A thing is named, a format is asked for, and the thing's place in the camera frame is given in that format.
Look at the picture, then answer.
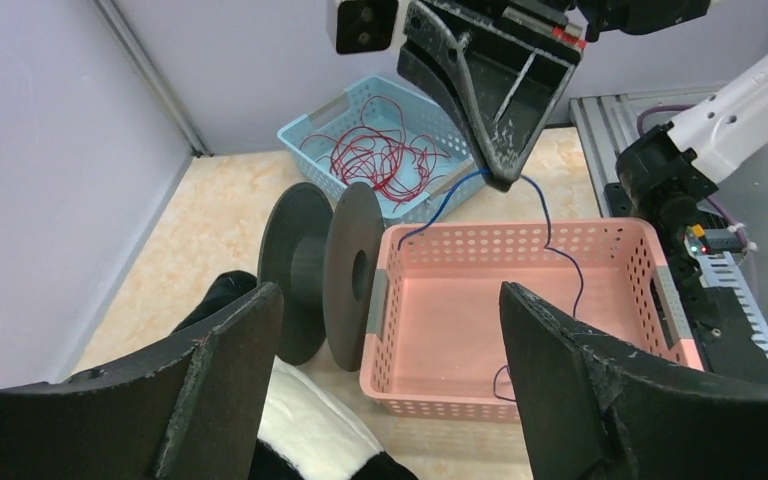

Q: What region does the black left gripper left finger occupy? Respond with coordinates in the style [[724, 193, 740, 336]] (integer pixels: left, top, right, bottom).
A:
[[0, 283, 283, 479]]

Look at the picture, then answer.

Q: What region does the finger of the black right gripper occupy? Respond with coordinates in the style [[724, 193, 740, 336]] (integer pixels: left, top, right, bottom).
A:
[[397, 1, 516, 193], [469, 60, 580, 180]]

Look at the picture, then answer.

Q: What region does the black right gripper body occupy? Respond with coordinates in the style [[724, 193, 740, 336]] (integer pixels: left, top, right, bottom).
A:
[[410, 1, 585, 67]]

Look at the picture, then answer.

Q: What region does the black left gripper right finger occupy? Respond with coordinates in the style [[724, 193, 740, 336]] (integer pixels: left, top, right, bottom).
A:
[[499, 282, 768, 479]]

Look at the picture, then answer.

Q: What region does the blue cable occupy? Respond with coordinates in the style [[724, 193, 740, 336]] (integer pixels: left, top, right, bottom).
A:
[[397, 168, 586, 403]]

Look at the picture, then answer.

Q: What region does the dark grey cable spool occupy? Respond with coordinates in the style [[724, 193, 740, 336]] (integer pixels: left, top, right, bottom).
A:
[[257, 182, 384, 372]]

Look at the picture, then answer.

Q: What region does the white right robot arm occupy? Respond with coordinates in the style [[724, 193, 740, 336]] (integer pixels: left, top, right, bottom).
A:
[[395, 1, 768, 231]]

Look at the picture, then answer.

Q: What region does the blue plastic basket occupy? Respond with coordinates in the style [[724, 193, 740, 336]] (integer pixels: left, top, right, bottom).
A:
[[277, 76, 484, 225]]

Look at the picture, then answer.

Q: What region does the black and white checkered pillow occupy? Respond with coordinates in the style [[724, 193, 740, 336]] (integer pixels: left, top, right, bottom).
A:
[[153, 270, 415, 479]]

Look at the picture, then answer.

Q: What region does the pink plastic basket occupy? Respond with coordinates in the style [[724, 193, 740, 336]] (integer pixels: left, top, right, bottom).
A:
[[359, 218, 703, 422]]

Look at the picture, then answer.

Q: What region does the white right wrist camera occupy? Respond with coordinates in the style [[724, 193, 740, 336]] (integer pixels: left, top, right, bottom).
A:
[[325, 0, 399, 55]]

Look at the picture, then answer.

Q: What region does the red cable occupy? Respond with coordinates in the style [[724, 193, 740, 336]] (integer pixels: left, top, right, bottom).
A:
[[299, 94, 453, 205]]

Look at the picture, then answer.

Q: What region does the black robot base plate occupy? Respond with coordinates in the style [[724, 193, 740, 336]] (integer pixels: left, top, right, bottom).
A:
[[605, 182, 768, 392]]

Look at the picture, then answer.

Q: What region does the white slotted cable duct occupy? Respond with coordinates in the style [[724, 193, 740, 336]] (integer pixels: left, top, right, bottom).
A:
[[696, 229, 768, 384]]

